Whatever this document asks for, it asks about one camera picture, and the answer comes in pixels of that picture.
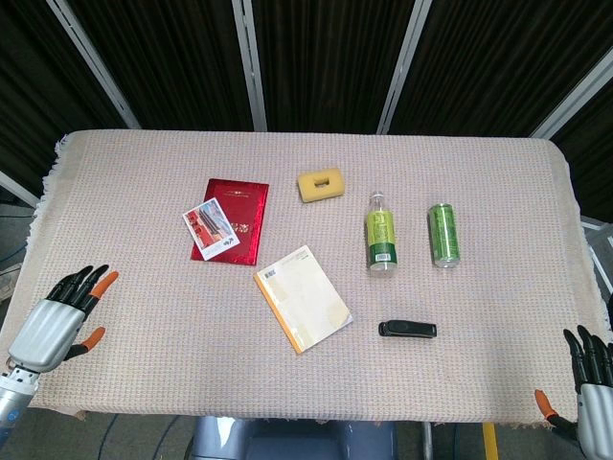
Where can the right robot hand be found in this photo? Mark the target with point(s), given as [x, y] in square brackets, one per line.
[591, 378]

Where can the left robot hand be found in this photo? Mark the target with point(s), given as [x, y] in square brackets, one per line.
[45, 328]

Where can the black clip device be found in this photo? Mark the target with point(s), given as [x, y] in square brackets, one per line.
[407, 329]

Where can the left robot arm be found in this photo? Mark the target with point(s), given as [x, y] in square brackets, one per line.
[12, 397]

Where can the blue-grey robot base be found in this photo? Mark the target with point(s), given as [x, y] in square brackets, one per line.
[292, 438]

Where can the cream book with orange spine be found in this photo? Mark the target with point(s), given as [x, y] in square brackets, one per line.
[303, 299]

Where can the beige woven tablecloth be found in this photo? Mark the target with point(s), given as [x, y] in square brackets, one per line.
[143, 311]

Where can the photo postcard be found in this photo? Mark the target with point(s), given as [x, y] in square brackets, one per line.
[209, 230]

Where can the green drink can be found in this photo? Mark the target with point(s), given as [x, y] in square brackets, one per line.
[444, 235]

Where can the red booklet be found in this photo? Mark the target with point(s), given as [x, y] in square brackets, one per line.
[234, 223]

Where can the clear bottle with green label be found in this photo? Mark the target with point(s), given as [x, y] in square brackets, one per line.
[382, 235]

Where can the yellow sponge with hole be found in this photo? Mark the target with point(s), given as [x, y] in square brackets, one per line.
[321, 184]

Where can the white metal frame post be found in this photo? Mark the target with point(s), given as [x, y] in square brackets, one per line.
[402, 67]
[570, 96]
[251, 67]
[93, 62]

